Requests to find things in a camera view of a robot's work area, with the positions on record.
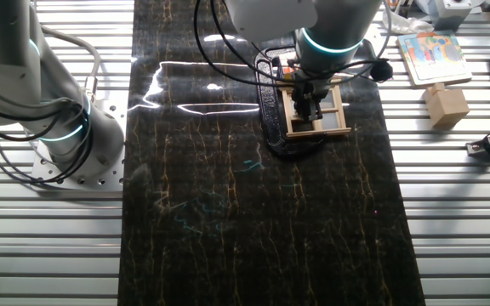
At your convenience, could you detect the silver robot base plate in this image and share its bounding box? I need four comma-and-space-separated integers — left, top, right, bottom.
30, 88, 127, 192

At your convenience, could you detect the wooden four-slot tray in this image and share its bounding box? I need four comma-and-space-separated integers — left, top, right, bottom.
276, 75, 352, 139

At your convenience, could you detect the crumpled white plastic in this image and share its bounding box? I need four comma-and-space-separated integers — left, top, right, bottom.
382, 8, 436, 36

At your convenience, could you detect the black base cable bundle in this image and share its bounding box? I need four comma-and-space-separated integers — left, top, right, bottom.
0, 99, 94, 186

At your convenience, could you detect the orange and white puzzle cube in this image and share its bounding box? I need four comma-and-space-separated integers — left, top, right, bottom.
279, 59, 297, 82

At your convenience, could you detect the black C-clamp with steel screw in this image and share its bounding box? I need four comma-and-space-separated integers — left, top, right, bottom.
254, 45, 327, 161

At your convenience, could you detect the colourful picture puzzle board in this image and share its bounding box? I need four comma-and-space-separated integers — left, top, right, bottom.
396, 30, 474, 88

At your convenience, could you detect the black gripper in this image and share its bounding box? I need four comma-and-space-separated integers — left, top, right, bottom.
291, 79, 327, 122

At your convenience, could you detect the beige wooden block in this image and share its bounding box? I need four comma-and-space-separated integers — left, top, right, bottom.
423, 82, 470, 130

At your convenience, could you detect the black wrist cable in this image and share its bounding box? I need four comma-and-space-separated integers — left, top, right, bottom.
191, 0, 376, 88

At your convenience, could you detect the grey control box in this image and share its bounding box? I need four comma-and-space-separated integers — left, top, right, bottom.
414, 0, 484, 31

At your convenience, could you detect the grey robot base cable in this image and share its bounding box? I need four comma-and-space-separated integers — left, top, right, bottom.
40, 25, 101, 93

